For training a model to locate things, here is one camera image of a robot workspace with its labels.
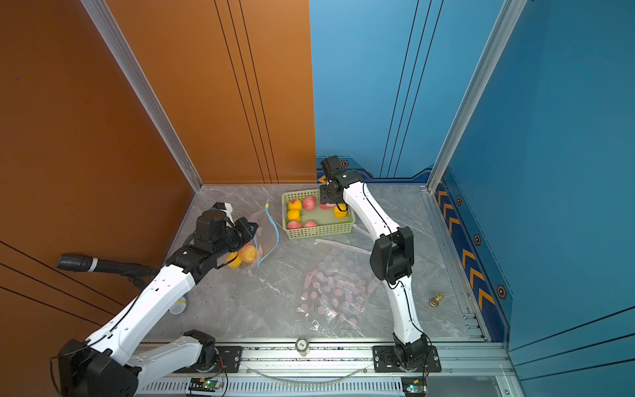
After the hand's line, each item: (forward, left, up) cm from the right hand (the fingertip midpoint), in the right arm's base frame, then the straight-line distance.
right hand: (331, 196), depth 95 cm
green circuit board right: (-58, -24, -19) cm, 65 cm away
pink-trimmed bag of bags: (-29, -2, -15) cm, 33 cm away
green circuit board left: (-58, +36, -17) cm, 70 cm away
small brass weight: (-35, -35, -15) cm, 52 cm away
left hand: (-17, +22, +7) cm, 29 cm away
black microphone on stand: (-35, +62, +13) cm, 73 cm away
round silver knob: (-49, +8, -11) cm, 51 cm away
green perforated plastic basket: (+2, +11, -14) cm, 18 cm away
